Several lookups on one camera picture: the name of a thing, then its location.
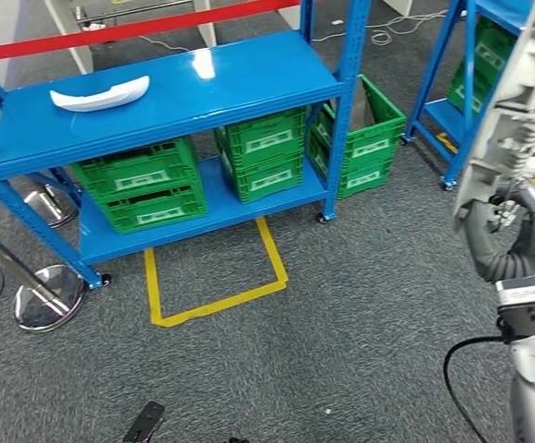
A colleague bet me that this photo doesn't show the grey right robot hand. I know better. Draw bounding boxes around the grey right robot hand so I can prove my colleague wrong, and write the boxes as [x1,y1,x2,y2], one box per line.
[462,183,535,285]

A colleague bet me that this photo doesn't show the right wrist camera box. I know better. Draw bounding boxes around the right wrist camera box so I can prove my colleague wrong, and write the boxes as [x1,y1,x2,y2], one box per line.
[495,273,535,343]

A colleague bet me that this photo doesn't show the blue metal shelf rack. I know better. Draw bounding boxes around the blue metal shelf rack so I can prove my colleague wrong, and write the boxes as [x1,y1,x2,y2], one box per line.
[401,0,535,191]
[0,0,372,290]

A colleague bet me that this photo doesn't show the chrome stanchion post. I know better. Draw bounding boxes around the chrome stanchion post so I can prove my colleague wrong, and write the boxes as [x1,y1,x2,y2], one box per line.
[23,182,80,231]
[0,217,86,334]

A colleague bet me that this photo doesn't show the green plastic crate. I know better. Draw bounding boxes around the green plastic crate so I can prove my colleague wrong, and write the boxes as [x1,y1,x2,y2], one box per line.
[306,74,407,200]
[94,183,208,236]
[70,137,199,200]
[214,108,308,169]
[472,17,517,87]
[228,152,305,204]
[447,61,485,117]

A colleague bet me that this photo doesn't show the white curved plastic part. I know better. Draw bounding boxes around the white curved plastic part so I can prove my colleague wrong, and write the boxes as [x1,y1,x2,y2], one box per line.
[49,75,150,114]

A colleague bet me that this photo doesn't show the white desk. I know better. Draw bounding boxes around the white desk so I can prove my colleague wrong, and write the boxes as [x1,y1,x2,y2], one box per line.
[43,0,217,76]

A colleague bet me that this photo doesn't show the white floor cable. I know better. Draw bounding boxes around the white floor cable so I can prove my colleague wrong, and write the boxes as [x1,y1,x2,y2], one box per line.
[313,8,449,47]
[138,34,190,54]

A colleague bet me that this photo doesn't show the grey plastic wheel hubcap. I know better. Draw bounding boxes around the grey plastic wheel hubcap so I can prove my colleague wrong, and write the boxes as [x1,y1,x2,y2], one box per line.
[451,0,535,233]

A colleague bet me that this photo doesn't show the red barrier belt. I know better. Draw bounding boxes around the red barrier belt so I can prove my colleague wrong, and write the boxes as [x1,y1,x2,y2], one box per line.
[0,0,301,63]

